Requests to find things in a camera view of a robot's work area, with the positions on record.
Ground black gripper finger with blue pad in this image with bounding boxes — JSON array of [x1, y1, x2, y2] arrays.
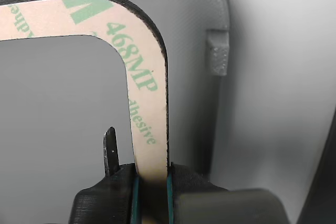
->
[[67, 126, 144, 224], [167, 162, 292, 224]]

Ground black frame with adhesive liner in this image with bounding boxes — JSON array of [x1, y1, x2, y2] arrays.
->
[[0, 0, 169, 183]]

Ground gray plastic box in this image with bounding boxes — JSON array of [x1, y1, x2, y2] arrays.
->
[[0, 0, 232, 191]]

